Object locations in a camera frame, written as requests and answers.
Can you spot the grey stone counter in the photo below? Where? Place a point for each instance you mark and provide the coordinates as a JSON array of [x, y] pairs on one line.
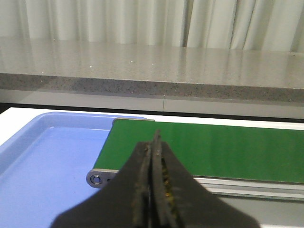
[[152, 78]]

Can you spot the blue plastic tray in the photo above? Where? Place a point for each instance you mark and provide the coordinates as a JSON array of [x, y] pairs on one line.
[[43, 167]]

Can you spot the white curtain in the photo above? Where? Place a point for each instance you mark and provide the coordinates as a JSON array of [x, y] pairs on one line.
[[271, 25]]

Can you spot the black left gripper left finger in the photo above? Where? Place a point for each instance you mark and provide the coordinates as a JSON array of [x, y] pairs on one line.
[[123, 203]]

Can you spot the green conveyor belt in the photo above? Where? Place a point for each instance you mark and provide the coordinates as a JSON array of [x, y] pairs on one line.
[[227, 160]]

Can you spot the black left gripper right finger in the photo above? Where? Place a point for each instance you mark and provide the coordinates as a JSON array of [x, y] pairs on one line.
[[181, 202]]

